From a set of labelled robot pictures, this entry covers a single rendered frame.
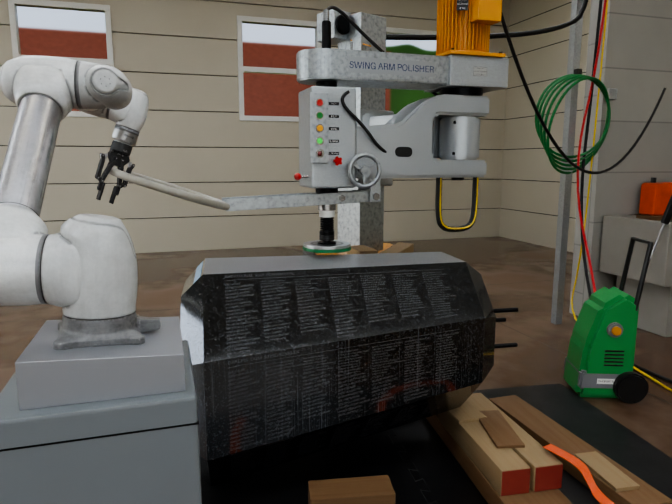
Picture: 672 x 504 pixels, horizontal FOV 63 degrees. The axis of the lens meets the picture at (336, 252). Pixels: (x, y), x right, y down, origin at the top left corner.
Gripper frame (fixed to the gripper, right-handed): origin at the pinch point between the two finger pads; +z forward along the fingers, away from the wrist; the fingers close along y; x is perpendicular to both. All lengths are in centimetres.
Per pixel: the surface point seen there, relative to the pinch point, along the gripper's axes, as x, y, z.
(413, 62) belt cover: -48, 89, -93
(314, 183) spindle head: -35, 67, -30
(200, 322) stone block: -49, 26, 33
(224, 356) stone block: -63, 31, 40
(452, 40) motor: -51, 105, -111
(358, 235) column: 0, 136, -17
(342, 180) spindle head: -40, 78, -35
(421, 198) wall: 373, 617, -129
